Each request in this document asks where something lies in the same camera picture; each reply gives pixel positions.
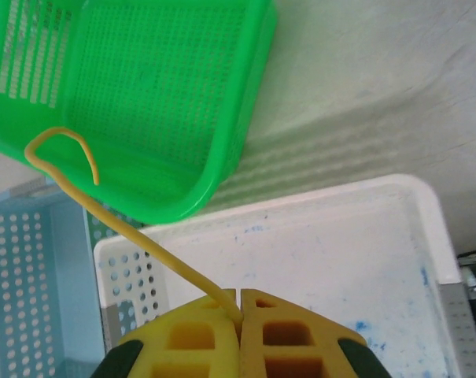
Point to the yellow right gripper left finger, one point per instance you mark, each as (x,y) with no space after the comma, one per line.
(190,338)

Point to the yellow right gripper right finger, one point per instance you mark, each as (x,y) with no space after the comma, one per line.
(300,338)

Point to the white plastic basket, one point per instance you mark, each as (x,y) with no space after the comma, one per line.
(300,256)

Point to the light blue plastic basket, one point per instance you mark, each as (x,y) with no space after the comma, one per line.
(25,275)

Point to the green plastic basket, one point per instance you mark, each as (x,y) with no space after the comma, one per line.
(143,98)

